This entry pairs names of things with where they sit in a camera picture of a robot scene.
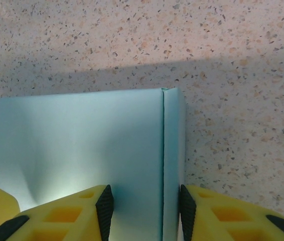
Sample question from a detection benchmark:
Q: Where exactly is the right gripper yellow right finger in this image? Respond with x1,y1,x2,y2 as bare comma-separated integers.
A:
179,184,284,241

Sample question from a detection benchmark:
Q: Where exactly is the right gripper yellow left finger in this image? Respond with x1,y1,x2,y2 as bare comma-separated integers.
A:
0,184,114,241

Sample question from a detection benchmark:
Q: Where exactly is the light blue paper box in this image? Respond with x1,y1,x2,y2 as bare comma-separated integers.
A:
0,87,188,241

